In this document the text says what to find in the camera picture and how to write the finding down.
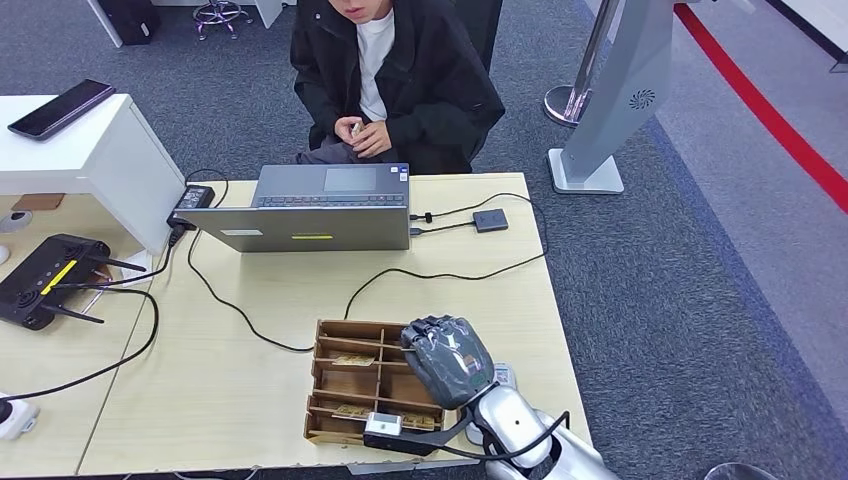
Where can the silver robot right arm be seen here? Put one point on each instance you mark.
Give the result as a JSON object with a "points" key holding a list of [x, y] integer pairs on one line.
{"points": [[523, 430]]}

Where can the black smartphone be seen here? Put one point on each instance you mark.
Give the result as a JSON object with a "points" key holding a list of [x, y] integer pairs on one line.
{"points": [[60, 109]]}

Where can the white table leg panel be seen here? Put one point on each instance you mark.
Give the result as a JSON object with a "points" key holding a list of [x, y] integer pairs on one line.
{"points": [[106, 23], [268, 10]]}

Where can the person's left hand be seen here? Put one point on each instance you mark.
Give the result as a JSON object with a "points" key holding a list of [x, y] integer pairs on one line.
{"points": [[374, 140]]}

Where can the small black USB hub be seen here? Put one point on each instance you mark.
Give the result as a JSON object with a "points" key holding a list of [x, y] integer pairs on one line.
{"points": [[490, 220]]}

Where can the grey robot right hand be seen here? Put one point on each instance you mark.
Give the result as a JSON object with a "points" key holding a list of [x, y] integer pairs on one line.
{"points": [[450, 361]]}

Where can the wooden card organizer box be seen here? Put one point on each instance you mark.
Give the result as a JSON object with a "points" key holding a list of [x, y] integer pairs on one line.
{"points": [[351, 387]]}

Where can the chrome stanchion post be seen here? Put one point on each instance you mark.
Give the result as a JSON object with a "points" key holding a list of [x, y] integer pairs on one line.
{"points": [[563, 102]]}

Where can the grey kiosk stand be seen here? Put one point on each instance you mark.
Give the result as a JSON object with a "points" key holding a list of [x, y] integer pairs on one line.
{"points": [[616, 99]]}

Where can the small pale card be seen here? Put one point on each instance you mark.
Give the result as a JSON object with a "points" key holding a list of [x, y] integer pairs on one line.
{"points": [[357, 128]]}

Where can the grey laptop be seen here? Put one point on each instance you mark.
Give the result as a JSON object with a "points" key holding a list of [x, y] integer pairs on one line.
{"points": [[318, 228]]}

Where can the round grey object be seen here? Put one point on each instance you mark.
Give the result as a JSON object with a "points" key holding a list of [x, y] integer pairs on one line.
{"points": [[738, 472]]}

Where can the person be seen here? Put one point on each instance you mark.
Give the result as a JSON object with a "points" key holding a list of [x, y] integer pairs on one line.
{"points": [[424, 73]]}

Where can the chrome stool base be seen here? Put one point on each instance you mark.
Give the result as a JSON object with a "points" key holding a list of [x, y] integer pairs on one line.
{"points": [[218, 13]]}

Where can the black router with antennas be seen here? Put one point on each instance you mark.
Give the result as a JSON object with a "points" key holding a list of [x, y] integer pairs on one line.
{"points": [[40, 278]]}

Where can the brown cardboard piece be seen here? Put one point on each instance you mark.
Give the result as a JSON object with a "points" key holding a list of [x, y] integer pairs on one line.
{"points": [[38, 201]]}

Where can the person's right hand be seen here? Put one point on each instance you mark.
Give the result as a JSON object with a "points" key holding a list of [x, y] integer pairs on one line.
{"points": [[344, 129]]}

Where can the white round camera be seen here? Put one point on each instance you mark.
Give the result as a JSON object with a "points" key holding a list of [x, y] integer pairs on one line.
{"points": [[14, 220]]}

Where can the gold printed room key card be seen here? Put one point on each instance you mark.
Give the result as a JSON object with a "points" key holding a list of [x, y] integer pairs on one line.
{"points": [[418, 422], [351, 411], [353, 361]]}

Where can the black cabinet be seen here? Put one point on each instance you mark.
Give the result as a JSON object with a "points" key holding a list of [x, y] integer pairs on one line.
{"points": [[129, 20]]}

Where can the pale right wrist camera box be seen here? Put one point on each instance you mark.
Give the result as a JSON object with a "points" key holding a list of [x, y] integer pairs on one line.
{"points": [[384, 425]]}

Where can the black laptop power adapter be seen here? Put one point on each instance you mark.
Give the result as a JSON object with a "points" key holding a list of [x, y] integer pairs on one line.
{"points": [[192, 199]]}

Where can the white card reader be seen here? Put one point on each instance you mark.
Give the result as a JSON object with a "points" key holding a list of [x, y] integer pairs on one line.
{"points": [[507, 374]]}

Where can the white desk riser shelf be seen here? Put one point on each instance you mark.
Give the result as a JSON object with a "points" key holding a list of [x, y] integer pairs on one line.
{"points": [[86, 159]]}

